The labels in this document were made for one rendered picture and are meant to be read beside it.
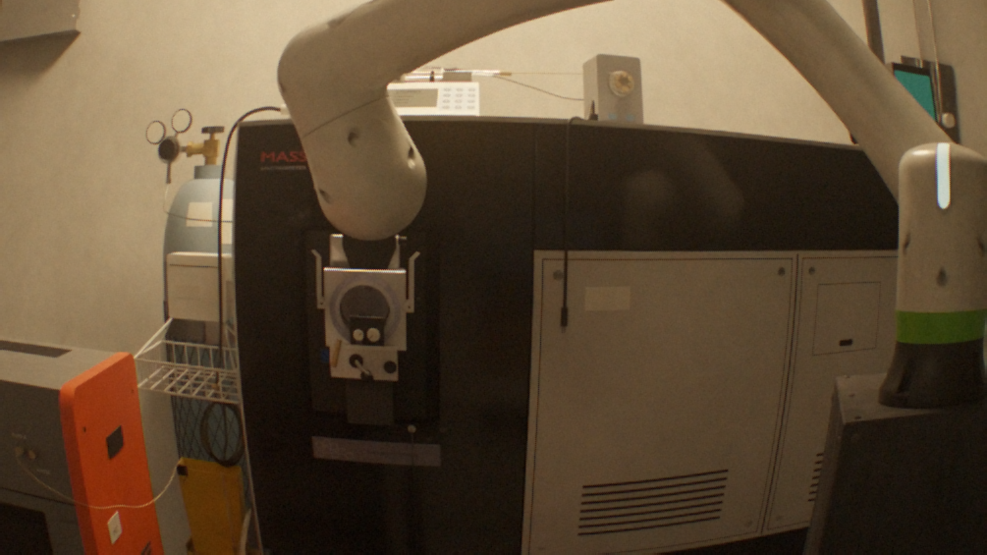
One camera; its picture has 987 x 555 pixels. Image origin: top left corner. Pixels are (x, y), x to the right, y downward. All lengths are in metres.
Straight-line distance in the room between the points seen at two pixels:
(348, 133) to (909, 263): 0.61
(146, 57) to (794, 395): 1.79
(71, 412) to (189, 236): 1.38
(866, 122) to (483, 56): 1.77
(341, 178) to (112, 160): 1.71
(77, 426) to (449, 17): 0.58
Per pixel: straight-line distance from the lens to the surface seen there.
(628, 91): 2.00
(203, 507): 1.82
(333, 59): 1.28
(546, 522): 1.79
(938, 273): 1.03
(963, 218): 1.04
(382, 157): 1.29
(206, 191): 2.55
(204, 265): 2.04
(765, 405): 1.83
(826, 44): 1.25
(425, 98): 2.08
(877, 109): 1.23
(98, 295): 2.96
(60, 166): 2.99
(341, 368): 1.63
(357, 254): 1.49
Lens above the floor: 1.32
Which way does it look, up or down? 1 degrees down
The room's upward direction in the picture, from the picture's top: 1 degrees clockwise
